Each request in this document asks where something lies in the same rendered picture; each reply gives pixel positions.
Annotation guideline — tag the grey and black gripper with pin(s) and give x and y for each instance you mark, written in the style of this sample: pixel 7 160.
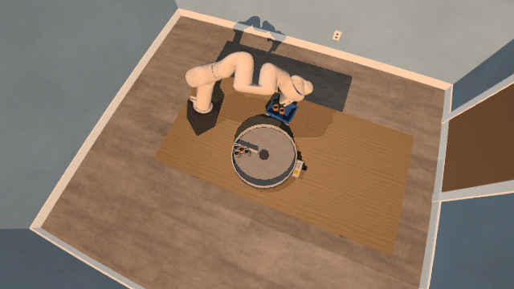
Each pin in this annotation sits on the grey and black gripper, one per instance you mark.
pixel 282 100

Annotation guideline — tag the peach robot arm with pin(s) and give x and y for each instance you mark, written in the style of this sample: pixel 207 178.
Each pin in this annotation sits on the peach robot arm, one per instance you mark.
pixel 271 79

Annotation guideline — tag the blue crate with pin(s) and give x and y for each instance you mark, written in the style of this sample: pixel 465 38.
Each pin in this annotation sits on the blue crate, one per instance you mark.
pixel 286 118

